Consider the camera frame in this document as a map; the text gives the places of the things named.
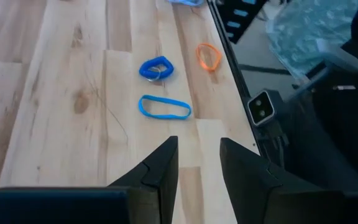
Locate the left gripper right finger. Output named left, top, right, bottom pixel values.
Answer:
left=219, top=137, right=358, bottom=224

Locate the black camera module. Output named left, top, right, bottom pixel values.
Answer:
left=246, top=89, right=284, bottom=128

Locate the orange rubber band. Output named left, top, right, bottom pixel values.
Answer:
left=196, top=42, right=223, bottom=72

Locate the black metal table frame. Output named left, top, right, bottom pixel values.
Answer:
left=206, top=0, right=287, bottom=170

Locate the blue silicone wristband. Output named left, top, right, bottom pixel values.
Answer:
left=138, top=94, right=193, bottom=121

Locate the blue spiral coil keychain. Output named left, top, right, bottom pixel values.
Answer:
left=139, top=55, right=175, bottom=83

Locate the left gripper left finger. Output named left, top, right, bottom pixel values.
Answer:
left=0, top=135, right=180, bottom=224

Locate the white cylindrical camera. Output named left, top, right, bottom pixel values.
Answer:
left=166, top=0, right=205, bottom=7

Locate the black slotted panel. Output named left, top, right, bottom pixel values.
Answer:
left=216, top=0, right=269, bottom=44

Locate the translucent plastic sheet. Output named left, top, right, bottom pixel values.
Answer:
left=265, top=0, right=358, bottom=78

